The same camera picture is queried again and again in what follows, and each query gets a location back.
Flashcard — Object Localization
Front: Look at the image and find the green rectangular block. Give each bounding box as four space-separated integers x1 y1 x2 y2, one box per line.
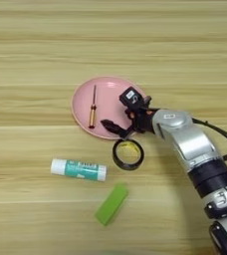
94 182 130 227

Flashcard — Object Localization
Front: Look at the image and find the pink round plate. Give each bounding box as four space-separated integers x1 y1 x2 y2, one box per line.
70 76 147 140

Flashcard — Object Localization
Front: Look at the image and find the white teal glue stick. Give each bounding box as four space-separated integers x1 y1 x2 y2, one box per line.
50 157 109 183

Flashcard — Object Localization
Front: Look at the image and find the black tape roll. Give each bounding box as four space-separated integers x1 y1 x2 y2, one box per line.
112 137 145 171

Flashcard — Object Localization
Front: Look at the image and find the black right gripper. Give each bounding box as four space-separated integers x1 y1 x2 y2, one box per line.
100 104 160 139

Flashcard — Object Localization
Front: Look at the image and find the small orange handle screwdriver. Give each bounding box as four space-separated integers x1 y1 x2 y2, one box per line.
88 84 99 129

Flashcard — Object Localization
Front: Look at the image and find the small black box white label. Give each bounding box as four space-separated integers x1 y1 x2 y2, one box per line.
118 86 152 113

